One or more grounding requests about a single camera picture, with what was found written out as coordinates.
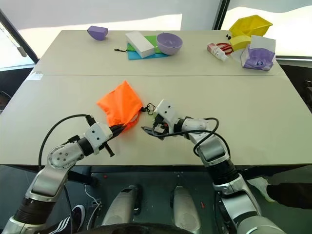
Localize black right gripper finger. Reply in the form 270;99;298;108
140;125;158;136
146;131;169;142

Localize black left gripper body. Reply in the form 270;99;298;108
102;124;118;158

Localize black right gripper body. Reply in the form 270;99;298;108
151;114;171;138

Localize orange fabric pouch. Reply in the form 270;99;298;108
97;79;143;133

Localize black table leg bar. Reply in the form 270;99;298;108
66;170;100;188

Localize blue paper sheet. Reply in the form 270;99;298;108
127;42;169;60

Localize silver left robot leg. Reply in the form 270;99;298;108
100;184;142;228

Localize silver robot leg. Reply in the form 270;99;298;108
100;184;142;228
171;186;202;228

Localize silver right robot leg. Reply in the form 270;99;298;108
171;186;202;228

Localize purple plastic bowl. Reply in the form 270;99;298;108
156;33;183;56

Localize white rectangular box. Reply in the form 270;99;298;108
125;31;156;59

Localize green paper sheet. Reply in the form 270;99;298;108
143;36;169;55

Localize dark rounded robot torso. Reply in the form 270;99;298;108
79;221;214;234

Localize black shoe with white stripes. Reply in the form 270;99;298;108
47;204;86;234

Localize red scissors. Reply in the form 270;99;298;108
216;42;234;55

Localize small yellow plastic bin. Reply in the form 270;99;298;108
229;35;252;52

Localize purple tissue pack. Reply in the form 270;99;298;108
239;43;276;71

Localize dark window pillar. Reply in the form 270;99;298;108
211;0;231;31

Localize white tissue sheet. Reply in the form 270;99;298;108
249;35;277;53

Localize large yellow plastic bin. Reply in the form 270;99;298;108
229;14;273;38

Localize dark trouser leg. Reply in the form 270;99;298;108
265;181;312;210

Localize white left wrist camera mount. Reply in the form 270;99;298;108
84;122;114;156

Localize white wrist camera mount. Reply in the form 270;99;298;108
84;122;114;156
153;99;176;128

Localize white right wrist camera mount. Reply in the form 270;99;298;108
153;99;176;128

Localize black pouch drawstring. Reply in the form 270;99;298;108
141;102;156;116

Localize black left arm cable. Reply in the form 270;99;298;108
38;114;96;169

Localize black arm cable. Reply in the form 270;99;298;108
38;114;96;169
163;117;220;157

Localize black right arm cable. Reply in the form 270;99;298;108
163;117;220;157

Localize white floor cable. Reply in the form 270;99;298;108
83;184;102;221

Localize dark window frame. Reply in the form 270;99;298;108
0;8;39;64

